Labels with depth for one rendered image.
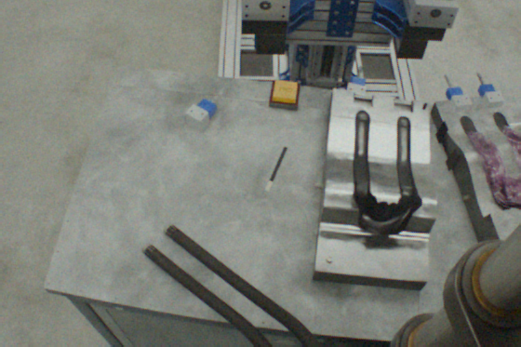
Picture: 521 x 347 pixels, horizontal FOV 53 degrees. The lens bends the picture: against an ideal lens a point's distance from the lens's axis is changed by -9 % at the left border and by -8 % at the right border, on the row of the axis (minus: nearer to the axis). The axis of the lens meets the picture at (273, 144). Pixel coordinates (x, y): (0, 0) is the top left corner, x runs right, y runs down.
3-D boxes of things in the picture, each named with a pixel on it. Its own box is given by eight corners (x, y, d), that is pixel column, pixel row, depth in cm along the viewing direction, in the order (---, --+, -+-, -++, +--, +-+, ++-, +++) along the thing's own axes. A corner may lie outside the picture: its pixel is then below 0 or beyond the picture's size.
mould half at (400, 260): (328, 109, 156) (335, 76, 145) (420, 121, 155) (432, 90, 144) (312, 280, 128) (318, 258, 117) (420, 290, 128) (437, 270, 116)
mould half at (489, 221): (430, 113, 157) (439, 88, 148) (505, 104, 161) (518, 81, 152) (488, 273, 130) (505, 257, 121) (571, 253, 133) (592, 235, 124)
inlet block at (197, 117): (215, 93, 158) (214, 80, 154) (230, 100, 157) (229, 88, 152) (186, 125, 152) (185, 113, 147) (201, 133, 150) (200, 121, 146)
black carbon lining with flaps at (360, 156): (353, 113, 147) (358, 90, 139) (412, 122, 146) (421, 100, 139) (345, 234, 128) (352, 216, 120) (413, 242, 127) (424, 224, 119)
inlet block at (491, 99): (467, 79, 162) (473, 67, 157) (482, 77, 162) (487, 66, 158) (484, 113, 155) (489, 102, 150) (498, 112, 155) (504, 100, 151)
